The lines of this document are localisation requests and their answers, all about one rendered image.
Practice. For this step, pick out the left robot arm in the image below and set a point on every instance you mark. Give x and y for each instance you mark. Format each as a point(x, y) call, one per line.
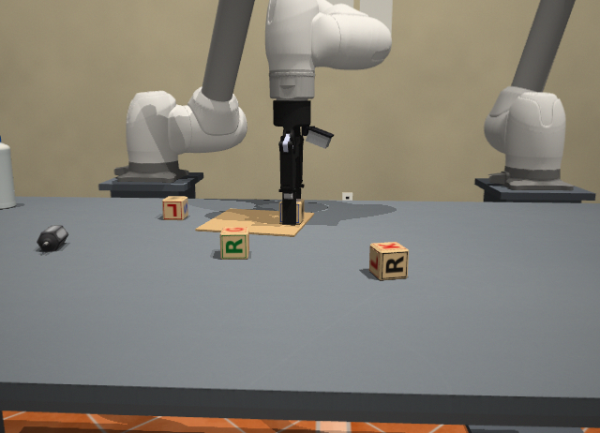
point(532, 135)

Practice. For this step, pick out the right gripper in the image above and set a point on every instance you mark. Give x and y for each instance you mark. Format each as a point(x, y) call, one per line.
point(291, 115)

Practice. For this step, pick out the tan flat mat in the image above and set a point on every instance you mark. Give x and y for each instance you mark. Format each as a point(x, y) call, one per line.
point(261, 222)

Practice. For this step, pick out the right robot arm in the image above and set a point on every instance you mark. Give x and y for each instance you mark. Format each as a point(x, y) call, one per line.
point(299, 36)

